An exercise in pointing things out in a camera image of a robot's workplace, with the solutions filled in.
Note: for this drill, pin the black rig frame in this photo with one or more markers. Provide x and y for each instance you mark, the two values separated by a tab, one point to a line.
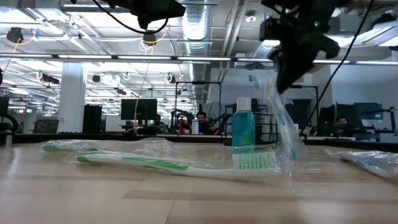
311	86
199	82

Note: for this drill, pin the black office monitor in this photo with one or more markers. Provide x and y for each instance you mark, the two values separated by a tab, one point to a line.
139	109

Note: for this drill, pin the round ceiling sensor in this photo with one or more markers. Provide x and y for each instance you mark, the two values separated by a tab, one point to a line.
251	18

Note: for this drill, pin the green exit sign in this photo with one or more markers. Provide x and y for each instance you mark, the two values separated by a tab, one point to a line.
29	110

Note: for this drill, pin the black aluminium table frame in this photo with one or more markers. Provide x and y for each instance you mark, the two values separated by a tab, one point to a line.
93	137

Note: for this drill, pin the white column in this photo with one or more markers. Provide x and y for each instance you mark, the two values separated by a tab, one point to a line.
71	99

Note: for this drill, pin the blue white toothbrush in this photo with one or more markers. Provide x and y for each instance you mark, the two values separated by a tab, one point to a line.
286	130
373	163

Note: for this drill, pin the white cup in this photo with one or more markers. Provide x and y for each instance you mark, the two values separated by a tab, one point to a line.
195	127

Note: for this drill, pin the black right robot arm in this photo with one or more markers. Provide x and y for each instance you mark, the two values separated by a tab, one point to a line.
298	4

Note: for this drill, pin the black background robot arm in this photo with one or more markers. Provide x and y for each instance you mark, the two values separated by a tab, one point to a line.
392	119

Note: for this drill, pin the silver slanted duct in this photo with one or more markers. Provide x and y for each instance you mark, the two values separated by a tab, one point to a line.
262	49

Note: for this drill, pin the silver round duct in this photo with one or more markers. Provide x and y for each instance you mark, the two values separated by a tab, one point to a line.
194	31

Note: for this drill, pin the dark background monitors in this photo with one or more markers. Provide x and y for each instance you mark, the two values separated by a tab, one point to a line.
367	110

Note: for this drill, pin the black hanging ceiling camera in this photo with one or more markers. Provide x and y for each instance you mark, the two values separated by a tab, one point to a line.
15	35
149	38

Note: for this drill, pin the black cabinet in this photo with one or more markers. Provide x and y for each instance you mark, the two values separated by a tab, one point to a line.
92	118

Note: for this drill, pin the teal mouthwash bottle white cap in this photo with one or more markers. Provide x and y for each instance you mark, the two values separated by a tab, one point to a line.
243	127

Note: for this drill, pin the long ceiling light strip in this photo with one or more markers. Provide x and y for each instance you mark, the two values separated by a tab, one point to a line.
202	58

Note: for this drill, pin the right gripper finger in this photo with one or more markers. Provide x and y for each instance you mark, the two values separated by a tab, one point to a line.
308	53
280	62

